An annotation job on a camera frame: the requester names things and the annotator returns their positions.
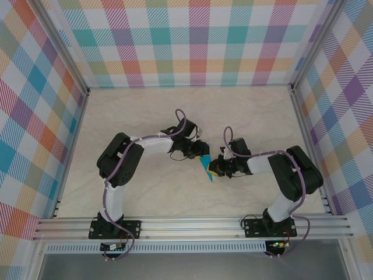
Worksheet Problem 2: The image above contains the grey metal panel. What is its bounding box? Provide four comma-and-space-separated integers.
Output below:
37, 253, 349, 280

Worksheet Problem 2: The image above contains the thin black base cable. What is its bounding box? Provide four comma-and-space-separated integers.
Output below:
240, 214, 265, 232

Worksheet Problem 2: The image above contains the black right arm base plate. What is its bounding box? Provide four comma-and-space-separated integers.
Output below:
242, 218, 297, 239

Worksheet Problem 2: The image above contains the aluminium mounting rail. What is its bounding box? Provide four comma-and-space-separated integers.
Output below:
31, 215, 356, 242

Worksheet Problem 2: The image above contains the aluminium side rail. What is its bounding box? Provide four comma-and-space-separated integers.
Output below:
51, 89, 90, 219
288, 84, 335, 216

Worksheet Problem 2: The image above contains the slotted grey cable duct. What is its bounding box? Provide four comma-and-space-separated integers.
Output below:
45, 243, 268, 254

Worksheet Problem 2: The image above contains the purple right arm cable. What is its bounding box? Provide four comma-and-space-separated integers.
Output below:
223, 126, 309, 259

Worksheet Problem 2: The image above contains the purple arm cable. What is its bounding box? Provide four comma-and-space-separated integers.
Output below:
102, 109, 187, 261
223, 126, 309, 259

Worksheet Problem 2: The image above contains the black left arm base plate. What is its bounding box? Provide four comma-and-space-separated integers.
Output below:
88, 219, 142, 240

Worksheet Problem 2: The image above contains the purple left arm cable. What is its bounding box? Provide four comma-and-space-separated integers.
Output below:
102, 109, 187, 261

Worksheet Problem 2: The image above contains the aluminium frame leg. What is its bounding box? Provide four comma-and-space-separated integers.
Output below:
337, 239, 358, 280
27, 240, 49, 280

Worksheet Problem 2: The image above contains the aluminium frame post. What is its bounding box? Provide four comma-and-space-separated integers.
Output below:
288, 0, 346, 94
30, 0, 90, 96

